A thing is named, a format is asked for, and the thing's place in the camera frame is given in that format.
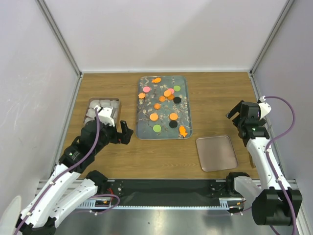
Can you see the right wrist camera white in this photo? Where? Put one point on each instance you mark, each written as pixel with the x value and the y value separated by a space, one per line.
pixel 264 107

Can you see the brown translucent box lid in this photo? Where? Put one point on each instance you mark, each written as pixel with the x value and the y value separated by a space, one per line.
pixel 216 153

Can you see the green round cookie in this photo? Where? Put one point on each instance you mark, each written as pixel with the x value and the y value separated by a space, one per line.
pixel 157 128
pixel 177 88

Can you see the pink round cookie left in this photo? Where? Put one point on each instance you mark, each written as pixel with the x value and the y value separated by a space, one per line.
pixel 146 89

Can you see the black round cookie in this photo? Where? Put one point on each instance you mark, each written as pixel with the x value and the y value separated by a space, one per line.
pixel 173 124
pixel 177 100

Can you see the green round cookie top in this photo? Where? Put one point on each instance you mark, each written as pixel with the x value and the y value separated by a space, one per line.
pixel 177 88

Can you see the orange fish cookie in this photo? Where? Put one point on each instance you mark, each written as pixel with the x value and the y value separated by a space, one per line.
pixel 156 80
pixel 182 131

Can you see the small orange flower cookie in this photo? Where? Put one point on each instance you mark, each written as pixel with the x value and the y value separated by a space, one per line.
pixel 157 106

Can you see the orange round cookie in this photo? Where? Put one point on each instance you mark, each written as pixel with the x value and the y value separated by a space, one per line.
pixel 167 93
pixel 153 117
pixel 173 116

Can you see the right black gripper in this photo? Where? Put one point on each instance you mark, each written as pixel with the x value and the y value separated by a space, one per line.
pixel 236 108

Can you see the orange fish cookie bottom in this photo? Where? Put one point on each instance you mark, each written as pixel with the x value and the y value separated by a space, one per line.
pixel 182 131

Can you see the orange round cookie stacked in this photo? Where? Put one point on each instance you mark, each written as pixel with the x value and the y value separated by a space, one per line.
pixel 167 93

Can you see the orange flower cookie centre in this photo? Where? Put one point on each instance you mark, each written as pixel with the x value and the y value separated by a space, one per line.
pixel 162 99

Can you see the orange fish cookie top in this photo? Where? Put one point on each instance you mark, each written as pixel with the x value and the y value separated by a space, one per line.
pixel 156 80

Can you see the floral patterned metal tray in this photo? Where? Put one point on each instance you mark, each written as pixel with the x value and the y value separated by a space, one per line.
pixel 145 107

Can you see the aluminium frame rail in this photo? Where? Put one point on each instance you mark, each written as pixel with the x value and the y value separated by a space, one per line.
pixel 99 193

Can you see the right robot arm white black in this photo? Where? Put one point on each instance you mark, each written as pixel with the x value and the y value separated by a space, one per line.
pixel 264 171

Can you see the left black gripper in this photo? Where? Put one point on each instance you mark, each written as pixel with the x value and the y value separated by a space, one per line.
pixel 123 137

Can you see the green round cookie bottom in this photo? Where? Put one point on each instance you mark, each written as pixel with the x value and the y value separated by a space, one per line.
pixel 157 128

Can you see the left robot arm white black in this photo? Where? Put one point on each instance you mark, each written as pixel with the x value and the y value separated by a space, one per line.
pixel 50 207

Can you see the black round cookie top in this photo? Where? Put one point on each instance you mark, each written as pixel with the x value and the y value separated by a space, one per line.
pixel 177 100

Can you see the clear box with paper cups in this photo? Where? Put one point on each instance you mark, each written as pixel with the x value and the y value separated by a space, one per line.
pixel 102 102

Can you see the black round cookie bottom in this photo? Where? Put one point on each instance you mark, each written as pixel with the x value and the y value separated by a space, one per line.
pixel 173 124

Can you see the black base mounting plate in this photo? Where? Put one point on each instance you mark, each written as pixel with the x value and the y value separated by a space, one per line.
pixel 169 193

